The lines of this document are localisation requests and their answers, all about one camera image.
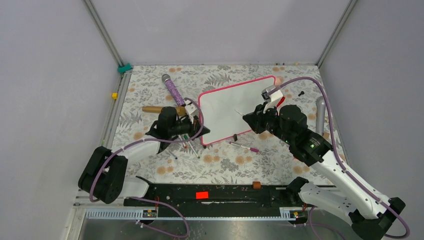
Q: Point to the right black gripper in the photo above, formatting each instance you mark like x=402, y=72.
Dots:
x=256, y=123

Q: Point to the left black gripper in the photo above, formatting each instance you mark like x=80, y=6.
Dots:
x=195, y=127

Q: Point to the black capped marker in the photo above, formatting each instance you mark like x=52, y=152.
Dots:
x=242, y=114

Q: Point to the pink framed whiteboard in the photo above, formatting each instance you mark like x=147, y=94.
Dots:
x=218, y=108

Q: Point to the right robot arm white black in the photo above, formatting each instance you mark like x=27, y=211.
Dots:
x=369, y=212

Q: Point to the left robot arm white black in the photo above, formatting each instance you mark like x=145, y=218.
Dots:
x=104, y=177

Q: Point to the green capped marker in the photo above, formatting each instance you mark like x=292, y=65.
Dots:
x=191, y=146

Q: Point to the red capped marker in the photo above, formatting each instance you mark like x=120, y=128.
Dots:
x=183, y=143

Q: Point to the pink capped marker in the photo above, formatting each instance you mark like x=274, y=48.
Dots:
x=255, y=150

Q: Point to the blue capped marker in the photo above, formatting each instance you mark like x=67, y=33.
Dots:
x=172, y=154

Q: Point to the floral patterned table mat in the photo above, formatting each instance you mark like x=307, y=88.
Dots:
x=221, y=162

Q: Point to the pink toy microphone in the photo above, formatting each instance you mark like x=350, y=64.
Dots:
x=278, y=80

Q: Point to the red tape label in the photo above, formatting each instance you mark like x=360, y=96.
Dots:
x=201, y=195

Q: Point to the silver grey microphone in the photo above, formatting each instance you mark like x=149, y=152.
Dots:
x=321, y=108

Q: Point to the purple glitter microphone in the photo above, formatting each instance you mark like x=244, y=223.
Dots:
x=166, y=79

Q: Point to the small brown block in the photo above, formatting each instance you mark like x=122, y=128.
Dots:
x=256, y=185

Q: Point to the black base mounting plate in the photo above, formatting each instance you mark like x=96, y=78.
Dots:
x=224, y=200

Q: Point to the small yellow cube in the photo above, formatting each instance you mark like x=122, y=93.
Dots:
x=114, y=96

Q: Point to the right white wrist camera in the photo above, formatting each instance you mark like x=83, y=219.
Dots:
x=272, y=95

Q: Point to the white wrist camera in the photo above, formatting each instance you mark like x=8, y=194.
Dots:
x=191, y=110
x=272, y=95

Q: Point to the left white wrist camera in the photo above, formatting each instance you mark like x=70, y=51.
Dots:
x=191, y=110

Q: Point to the red rectangular frame block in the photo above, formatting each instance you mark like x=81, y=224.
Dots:
x=280, y=102

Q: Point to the teal corner bracket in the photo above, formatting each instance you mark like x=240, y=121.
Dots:
x=124, y=68

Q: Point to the aluminium slotted rail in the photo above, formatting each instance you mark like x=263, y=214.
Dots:
x=150, y=214

